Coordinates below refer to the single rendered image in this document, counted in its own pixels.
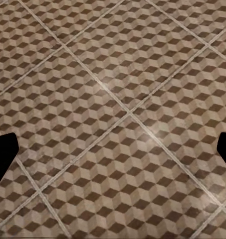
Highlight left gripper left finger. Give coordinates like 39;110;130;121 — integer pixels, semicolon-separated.
0;132;19;181

